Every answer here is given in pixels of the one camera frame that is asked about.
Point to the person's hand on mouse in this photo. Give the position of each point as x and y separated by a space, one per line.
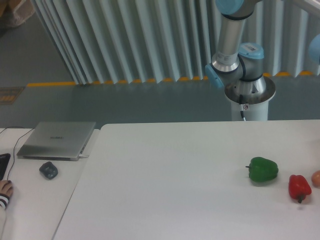
6 188

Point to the red bell pepper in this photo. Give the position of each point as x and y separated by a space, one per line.
298 188

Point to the striped sleeve forearm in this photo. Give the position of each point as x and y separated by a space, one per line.
4 200

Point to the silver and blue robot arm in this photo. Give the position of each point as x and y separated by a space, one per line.
230 47

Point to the green bell pepper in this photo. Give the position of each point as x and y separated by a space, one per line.
262 170

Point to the black keyboard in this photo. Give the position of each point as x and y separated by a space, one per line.
4 161

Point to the dark grey computer mouse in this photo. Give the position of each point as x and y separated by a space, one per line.
49 170

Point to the silver closed laptop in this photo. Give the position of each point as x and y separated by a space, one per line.
57 140

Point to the white folding partition screen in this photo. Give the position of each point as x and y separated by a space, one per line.
153 40

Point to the orange round fruit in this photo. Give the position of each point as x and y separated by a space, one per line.
315 178

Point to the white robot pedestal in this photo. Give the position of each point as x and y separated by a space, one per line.
250 110

